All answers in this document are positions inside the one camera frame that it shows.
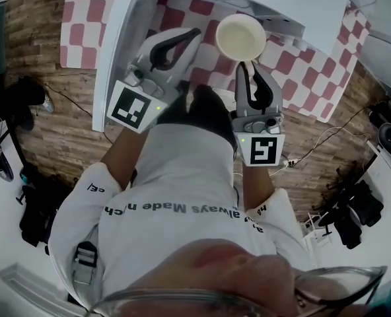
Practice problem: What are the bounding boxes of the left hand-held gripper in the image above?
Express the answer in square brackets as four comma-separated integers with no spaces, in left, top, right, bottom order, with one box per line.
[106,27,203,135]

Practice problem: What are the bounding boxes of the grey strap with buckle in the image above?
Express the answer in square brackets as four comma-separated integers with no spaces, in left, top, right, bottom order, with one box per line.
[71,241,99,285]

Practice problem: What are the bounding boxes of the person's right forearm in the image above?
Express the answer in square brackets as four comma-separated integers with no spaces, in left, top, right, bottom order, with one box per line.
[241,165,279,211]

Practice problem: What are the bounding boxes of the black office chair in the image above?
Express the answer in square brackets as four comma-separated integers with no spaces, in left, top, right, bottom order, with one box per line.
[349,179,385,228]
[333,209,363,251]

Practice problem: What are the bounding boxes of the black speaker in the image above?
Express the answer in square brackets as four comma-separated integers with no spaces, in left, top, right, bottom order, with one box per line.
[369,102,391,160]

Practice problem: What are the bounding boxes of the white panelled door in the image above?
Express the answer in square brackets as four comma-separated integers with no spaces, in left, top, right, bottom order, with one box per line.
[0,262,85,310]

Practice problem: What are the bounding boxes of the person's left forearm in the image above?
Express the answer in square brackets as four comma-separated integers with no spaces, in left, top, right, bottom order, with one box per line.
[99,123,151,192]

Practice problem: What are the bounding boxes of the white stool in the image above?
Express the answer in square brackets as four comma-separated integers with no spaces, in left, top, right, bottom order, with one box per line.
[302,211,332,244]

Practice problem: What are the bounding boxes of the person's clear-framed glasses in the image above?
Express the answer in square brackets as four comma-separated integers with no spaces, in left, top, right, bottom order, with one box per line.
[86,265,388,317]

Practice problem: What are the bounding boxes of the red white checkered tablecloth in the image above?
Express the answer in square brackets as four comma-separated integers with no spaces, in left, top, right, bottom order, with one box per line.
[59,0,372,123]

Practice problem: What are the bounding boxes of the pile of black bags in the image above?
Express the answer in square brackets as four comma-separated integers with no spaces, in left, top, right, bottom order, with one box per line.
[18,173,75,248]

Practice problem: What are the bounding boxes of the black floor cable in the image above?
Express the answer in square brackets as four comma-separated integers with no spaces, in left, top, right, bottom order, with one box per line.
[45,83,117,145]

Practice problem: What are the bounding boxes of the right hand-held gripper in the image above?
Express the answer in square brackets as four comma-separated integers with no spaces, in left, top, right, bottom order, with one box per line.
[228,61,287,168]

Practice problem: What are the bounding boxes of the person's white printed shirt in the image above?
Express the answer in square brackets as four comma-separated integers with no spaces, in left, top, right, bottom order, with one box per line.
[48,123,312,310]

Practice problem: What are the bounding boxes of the cream round bowl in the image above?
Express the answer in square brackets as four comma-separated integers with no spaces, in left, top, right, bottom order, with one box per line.
[215,13,267,79]

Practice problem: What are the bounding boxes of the person's black trousers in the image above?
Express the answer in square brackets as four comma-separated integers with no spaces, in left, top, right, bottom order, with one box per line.
[155,84,240,149]

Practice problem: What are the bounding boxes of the white floor cable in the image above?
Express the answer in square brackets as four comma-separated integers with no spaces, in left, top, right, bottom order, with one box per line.
[267,125,372,178]

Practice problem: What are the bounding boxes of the black round side table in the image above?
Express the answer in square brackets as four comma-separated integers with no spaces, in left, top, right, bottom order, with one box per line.
[319,209,343,236]

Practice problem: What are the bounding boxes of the person's face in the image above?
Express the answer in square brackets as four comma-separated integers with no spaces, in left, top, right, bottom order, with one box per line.
[129,238,374,317]

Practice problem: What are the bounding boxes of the white cabinet with door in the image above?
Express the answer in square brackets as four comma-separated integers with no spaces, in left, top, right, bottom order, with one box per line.
[92,0,352,133]

